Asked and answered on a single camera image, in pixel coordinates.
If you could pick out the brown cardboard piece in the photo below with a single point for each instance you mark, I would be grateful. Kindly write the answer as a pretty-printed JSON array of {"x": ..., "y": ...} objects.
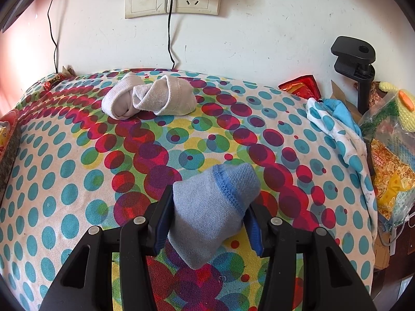
[{"x": 340, "y": 95}]

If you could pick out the clear plastic bag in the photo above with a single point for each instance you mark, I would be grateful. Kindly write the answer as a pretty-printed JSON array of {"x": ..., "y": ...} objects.
[{"x": 389, "y": 168}]

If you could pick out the white sock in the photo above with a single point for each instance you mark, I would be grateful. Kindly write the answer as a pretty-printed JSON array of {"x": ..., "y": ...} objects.
[{"x": 162, "y": 100}]

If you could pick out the red snack packet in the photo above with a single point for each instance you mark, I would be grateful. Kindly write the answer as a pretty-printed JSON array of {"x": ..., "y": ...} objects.
[{"x": 301, "y": 87}]

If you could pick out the black clamp stand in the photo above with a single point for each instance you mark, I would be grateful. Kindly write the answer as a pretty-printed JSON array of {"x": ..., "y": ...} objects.
[{"x": 351, "y": 50}]

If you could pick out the polka dot cloth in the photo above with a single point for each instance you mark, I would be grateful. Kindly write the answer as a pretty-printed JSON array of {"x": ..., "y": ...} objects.
[{"x": 64, "y": 201}]

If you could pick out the round red metal tray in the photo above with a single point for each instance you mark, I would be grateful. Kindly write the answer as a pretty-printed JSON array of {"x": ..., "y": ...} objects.
[{"x": 9, "y": 165}]

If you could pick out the yellow knitted toy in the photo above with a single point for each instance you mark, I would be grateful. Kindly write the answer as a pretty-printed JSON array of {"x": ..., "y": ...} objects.
[{"x": 408, "y": 103}]

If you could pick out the light blue sock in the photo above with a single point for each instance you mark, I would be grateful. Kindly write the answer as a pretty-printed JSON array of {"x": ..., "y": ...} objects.
[{"x": 207, "y": 220}]

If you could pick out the brown paper packet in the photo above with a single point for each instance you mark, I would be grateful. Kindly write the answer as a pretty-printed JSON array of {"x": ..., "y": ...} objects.
[{"x": 68, "y": 70}]

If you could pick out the red wrapped candy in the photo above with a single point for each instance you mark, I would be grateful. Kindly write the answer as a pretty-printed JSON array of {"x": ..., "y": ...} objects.
[{"x": 53, "y": 82}]

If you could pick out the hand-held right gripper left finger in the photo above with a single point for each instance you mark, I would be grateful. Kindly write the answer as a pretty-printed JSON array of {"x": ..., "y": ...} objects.
[{"x": 162, "y": 226}]

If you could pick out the black monitor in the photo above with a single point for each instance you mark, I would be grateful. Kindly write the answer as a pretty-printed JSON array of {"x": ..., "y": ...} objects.
[{"x": 19, "y": 5}]

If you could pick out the yellow cartoon box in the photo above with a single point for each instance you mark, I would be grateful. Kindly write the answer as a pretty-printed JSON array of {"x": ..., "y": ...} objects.
[{"x": 3, "y": 136}]

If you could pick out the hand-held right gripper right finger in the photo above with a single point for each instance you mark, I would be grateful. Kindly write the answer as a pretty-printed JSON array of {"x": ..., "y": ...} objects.
[{"x": 256, "y": 236}]

